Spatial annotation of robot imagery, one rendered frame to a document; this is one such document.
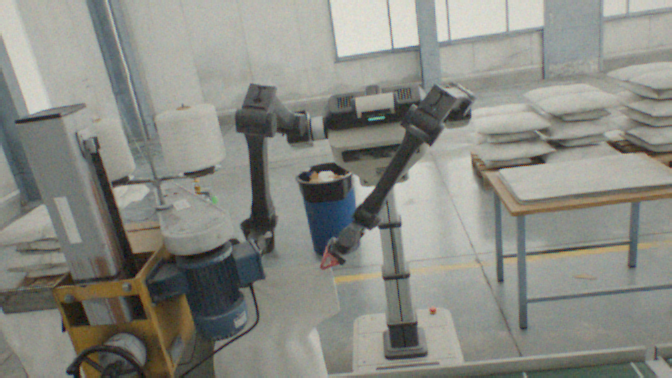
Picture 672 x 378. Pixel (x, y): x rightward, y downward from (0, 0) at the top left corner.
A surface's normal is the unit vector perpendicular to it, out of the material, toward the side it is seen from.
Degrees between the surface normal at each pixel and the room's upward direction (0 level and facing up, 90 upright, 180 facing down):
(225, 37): 90
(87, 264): 90
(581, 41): 90
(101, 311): 90
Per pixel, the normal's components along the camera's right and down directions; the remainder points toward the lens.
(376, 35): -0.05, 0.36
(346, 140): -0.15, -0.48
